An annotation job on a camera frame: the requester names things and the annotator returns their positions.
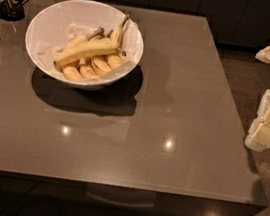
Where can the large yellow banana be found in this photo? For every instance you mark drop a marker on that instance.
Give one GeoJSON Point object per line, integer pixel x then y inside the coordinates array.
{"type": "Point", "coordinates": [86, 49]}

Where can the banana bunch in bowl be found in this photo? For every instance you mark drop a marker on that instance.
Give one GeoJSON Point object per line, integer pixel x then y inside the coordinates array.
{"type": "Point", "coordinates": [96, 66]}

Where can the white ceramic bowl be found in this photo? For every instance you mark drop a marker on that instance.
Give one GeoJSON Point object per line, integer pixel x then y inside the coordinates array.
{"type": "Point", "coordinates": [51, 25]}

